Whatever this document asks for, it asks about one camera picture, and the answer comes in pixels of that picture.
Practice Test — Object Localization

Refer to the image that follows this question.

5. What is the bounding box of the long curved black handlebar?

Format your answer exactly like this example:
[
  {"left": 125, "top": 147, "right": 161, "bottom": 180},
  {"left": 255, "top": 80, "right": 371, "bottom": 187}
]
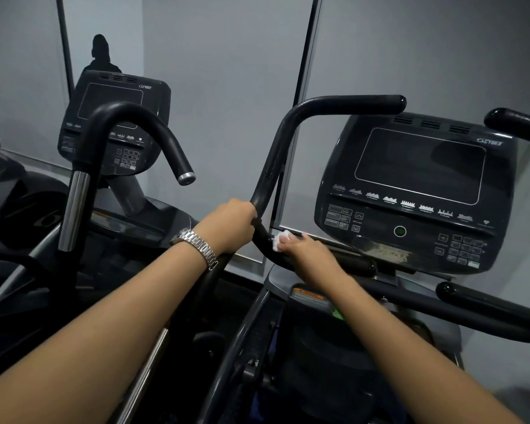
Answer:
[{"left": 247, "top": 95, "right": 408, "bottom": 266}]

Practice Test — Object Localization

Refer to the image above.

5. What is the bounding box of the small black machine console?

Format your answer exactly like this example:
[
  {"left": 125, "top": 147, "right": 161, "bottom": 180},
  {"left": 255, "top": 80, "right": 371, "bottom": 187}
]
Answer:
[{"left": 57, "top": 69, "right": 172, "bottom": 179}]

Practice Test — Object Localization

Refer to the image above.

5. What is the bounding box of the black handlebar with silver tip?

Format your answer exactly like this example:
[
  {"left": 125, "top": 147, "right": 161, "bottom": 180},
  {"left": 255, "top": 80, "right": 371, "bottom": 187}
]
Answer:
[{"left": 57, "top": 101, "right": 197, "bottom": 253}]

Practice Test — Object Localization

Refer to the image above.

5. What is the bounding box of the orange warning label sticker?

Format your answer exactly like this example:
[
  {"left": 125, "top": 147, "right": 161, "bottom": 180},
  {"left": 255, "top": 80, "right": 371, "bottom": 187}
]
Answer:
[{"left": 290, "top": 287, "right": 333, "bottom": 310}]

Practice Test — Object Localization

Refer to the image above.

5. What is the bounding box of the silver metal wristwatch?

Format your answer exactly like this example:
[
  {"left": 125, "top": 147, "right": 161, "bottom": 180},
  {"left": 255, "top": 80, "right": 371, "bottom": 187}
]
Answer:
[{"left": 170, "top": 228, "right": 220, "bottom": 271}]

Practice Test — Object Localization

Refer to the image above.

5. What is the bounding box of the person's left hand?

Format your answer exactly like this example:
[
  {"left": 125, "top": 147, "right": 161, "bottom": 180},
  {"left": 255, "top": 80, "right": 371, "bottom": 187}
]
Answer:
[{"left": 193, "top": 198, "right": 258, "bottom": 256}]

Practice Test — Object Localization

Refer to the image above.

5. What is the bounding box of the thin black wall strip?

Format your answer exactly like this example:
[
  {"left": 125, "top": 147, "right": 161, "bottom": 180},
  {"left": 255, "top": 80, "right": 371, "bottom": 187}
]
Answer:
[{"left": 55, "top": 0, "right": 76, "bottom": 98}]

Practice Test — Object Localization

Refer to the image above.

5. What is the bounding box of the person's right hand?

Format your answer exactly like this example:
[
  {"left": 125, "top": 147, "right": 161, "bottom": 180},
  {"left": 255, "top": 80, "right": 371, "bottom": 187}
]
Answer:
[{"left": 274, "top": 231, "right": 343, "bottom": 290}]

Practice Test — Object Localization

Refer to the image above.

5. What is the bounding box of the large black machine console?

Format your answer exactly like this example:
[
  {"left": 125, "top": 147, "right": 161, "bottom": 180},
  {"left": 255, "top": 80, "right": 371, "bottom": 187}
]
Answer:
[{"left": 314, "top": 112, "right": 519, "bottom": 277}]

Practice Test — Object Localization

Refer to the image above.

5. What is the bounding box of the person's right forearm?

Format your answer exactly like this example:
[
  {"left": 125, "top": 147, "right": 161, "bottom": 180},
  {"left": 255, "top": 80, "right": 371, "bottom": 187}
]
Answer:
[{"left": 320, "top": 271, "right": 527, "bottom": 424}]

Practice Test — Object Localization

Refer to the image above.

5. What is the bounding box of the person's left forearm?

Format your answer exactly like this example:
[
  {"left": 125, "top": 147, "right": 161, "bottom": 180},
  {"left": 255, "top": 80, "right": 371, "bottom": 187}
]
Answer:
[{"left": 0, "top": 236, "right": 209, "bottom": 424}]

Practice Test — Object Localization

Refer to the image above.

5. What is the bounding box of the short black handlebar end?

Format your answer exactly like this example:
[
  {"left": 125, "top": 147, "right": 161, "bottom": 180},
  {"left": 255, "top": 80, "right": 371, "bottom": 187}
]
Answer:
[{"left": 483, "top": 107, "right": 530, "bottom": 147}]

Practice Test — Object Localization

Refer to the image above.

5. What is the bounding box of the black fixed grip bar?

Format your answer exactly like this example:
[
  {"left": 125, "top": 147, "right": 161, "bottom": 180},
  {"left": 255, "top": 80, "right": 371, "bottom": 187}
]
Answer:
[{"left": 436, "top": 281, "right": 530, "bottom": 328}]

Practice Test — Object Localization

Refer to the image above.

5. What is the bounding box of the dark neighbouring exercise machine body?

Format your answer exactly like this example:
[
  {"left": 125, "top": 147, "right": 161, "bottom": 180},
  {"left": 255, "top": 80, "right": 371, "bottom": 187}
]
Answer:
[{"left": 0, "top": 141, "right": 196, "bottom": 387}]

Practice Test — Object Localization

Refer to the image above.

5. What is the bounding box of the silver metal rail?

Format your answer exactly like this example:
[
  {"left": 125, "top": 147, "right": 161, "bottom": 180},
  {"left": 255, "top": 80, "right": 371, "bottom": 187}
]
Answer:
[{"left": 110, "top": 327, "right": 171, "bottom": 424}]

